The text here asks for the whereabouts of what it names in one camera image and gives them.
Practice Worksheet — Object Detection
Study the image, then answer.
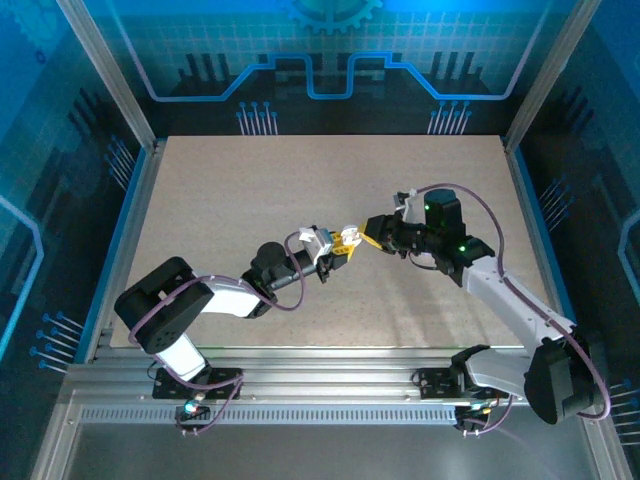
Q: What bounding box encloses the small circuit board with LED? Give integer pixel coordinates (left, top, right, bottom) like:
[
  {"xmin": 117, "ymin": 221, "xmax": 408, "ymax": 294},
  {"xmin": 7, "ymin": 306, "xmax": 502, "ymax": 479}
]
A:
[
  {"xmin": 174, "ymin": 399, "xmax": 212, "ymax": 424},
  {"xmin": 455, "ymin": 397, "xmax": 501, "ymax": 426}
]

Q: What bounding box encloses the grey metal panel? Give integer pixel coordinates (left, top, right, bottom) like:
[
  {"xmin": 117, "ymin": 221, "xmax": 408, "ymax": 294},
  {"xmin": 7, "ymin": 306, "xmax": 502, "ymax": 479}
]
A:
[{"xmin": 64, "ymin": 424, "xmax": 601, "ymax": 480}]

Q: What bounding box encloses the aluminium table side rail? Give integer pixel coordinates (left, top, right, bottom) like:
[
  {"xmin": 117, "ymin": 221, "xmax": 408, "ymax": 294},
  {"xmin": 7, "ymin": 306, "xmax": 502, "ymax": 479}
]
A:
[
  {"xmin": 82, "ymin": 139, "xmax": 166, "ymax": 364},
  {"xmin": 502, "ymin": 137, "xmax": 576, "ymax": 321}
]

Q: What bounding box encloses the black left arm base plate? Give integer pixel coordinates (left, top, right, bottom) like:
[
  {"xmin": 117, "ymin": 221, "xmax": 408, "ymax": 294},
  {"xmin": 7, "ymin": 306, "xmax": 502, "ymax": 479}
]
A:
[{"xmin": 152, "ymin": 367, "xmax": 245, "ymax": 401}]

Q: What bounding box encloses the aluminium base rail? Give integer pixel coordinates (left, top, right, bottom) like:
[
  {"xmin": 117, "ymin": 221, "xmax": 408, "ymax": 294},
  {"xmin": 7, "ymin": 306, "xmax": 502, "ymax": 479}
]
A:
[{"xmin": 63, "ymin": 344, "xmax": 604, "ymax": 407}]

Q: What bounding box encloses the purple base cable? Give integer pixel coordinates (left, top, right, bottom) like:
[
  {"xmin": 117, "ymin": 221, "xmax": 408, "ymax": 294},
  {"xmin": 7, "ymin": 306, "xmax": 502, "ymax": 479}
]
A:
[
  {"xmin": 173, "ymin": 373, "xmax": 247, "ymax": 437},
  {"xmin": 457, "ymin": 382, "xmax": 519, "ymax": 437}
]

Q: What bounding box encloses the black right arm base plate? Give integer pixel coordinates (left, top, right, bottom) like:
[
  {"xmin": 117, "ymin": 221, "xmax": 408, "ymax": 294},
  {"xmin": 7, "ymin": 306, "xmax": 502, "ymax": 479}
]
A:
[{"xmin": 416, "ymin": 367, "xmax": 510, "ymax": 401}]

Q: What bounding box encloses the slotted grey cable duct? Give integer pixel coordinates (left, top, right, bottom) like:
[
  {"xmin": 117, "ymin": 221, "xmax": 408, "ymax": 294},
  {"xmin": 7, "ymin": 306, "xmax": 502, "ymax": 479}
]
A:
[{"xmin": 79, "ymin": 406, "xmax": 459, "ymax": 426}]

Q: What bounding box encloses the aluminium frame post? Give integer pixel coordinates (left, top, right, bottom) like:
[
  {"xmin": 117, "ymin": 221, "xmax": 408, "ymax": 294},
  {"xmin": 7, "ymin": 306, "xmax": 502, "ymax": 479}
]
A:
[
  {"xmin": 501, "ymin": 0, "xmax": 604, "ymax": 154},
  {"xmin": 55, "ymin": 0, "xmax": 160, "ymax": 154}
]

